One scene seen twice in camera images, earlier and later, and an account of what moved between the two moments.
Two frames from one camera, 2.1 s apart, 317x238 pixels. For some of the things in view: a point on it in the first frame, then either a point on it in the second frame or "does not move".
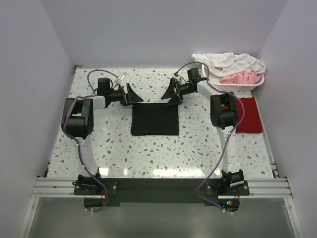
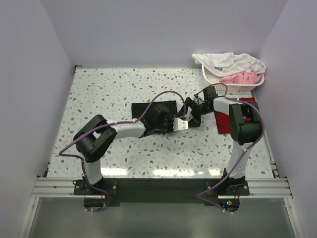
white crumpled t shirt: [227, 62] does not move
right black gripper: [171, 91] -> [196, 121]
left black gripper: [133, 97] -> [171, 119]
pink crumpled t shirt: [242, 78] does not move
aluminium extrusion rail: [269, 187] does not move
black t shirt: [154, 119] does not move
